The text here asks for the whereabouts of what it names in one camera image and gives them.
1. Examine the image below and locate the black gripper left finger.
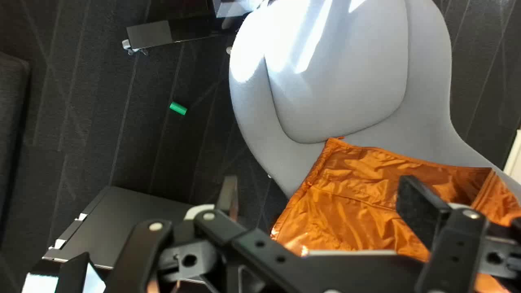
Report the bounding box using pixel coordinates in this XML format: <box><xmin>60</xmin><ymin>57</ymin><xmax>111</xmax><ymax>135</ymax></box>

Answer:
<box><xmin>192</xmin><ymin>174</ymin><xmax>327</xmax><ymax>293</ymax></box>

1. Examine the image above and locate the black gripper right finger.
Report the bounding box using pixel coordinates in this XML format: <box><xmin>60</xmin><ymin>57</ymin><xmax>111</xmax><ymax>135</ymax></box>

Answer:
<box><xmin>396</xmin><ymin>174</ymin><xmax>492</xmax><ymax>293</ymax></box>

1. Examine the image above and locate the orange crumpled cloth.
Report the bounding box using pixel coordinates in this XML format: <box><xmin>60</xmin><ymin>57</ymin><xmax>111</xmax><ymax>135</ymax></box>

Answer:
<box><xmin>269</xmin><ymin>137</ymin><xmax>521</xmax><ymax>293</ymax></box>

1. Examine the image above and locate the small green cylinder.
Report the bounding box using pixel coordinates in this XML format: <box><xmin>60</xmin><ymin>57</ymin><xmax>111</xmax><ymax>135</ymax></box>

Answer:
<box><xmin>168</xmin><ymin>101</ymin><xmax>189</xmax><ymax>118</ymax></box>

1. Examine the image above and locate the grey upholstered chair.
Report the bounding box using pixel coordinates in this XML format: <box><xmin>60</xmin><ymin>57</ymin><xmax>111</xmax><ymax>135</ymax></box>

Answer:
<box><xmin>226</xmin><ymin>0</ymin><xmax>521</xmax><ymax>201</ymax></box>

